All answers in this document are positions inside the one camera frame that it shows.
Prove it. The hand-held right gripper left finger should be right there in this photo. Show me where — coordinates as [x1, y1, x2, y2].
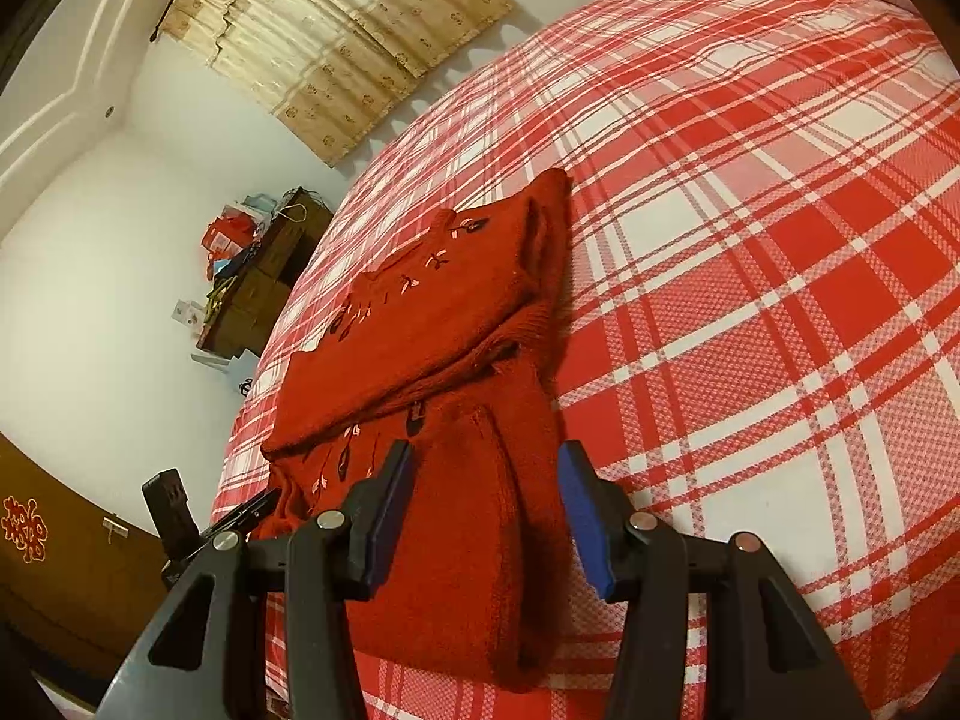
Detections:
[94, 439, 415, 720]

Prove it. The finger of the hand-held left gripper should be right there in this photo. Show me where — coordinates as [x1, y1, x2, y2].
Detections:
[142, 469, 202, 563]
[202, 490, 282, 541]

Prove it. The brown wooden door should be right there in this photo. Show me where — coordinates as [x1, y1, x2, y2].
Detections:
[0, 431, 173, 683]

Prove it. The wide beige patterned curtain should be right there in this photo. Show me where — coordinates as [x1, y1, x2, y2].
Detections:
[154, 0, 515, 168]

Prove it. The red knitted sweater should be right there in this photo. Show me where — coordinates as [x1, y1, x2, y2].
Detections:
[259, 167, 575, 695]

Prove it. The red plaid bed sheet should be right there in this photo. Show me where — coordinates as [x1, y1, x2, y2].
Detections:
[210, 0, 960, 720]

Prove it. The white paper bag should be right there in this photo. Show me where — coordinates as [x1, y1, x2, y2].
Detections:
[191, 349, 260, 392]

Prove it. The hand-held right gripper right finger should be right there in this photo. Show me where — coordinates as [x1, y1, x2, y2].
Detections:
[556, 439, 875, 720]

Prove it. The brown wooden desk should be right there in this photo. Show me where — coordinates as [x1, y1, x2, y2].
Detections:
[196, 187, 335, 361]

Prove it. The red paper door decoration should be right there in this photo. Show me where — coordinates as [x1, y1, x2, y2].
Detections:
[0, 495, 50, 563]

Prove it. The red gift box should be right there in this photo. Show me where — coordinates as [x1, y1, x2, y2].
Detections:
[201, 214, 260, 257]

